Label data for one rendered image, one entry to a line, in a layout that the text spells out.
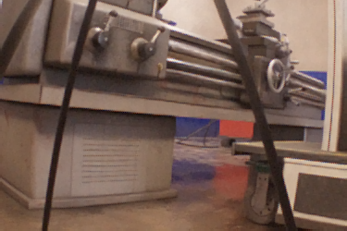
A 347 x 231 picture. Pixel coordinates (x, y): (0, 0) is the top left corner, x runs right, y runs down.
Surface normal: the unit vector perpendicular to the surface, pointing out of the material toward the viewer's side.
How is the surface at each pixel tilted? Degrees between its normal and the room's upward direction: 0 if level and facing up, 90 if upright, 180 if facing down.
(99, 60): 90
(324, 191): 90
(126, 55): 90
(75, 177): 90
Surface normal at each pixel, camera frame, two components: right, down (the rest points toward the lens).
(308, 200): -0.65, -0.07
